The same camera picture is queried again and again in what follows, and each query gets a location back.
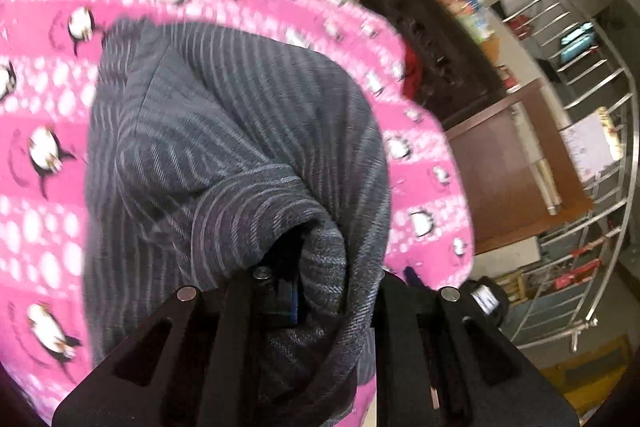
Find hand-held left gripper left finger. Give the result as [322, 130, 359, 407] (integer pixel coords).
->
[51, 266, 306, 427]

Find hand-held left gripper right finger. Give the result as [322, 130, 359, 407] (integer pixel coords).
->
[355, 268, 581, 427]

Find grey striped jacket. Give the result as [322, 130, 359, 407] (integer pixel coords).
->
[84, 18, 392, 418]

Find red packet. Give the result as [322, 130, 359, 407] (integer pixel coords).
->
[550, 257, 603, 290]

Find yellow box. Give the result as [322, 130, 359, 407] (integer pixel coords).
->
[542, 336, 633, 403]

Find metal cylinder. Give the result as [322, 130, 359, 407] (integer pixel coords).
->
[532, 156, 558, 217]

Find brown wooden board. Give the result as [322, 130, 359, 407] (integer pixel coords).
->
[444, 79, 596, 258]

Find metal rack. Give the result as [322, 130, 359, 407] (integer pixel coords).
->
[495, 0, 640, 353]

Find white paper pad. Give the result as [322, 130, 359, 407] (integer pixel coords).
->
[559, 107, 626, 182]

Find red cloth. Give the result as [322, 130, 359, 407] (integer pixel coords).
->
[402, 49, 426, 100]

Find dark carved wooden cabinet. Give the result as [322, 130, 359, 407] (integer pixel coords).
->
[360, 0, 507, 128]

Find teal pouch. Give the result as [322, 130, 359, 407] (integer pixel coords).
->
[559, 23, 597, 64]

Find pile of packets and boxes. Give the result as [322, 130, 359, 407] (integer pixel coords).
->
[440, 0, 503, 45]

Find pink penguin printed blanket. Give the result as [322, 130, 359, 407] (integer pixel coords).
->
[0, 0, 476, 427]

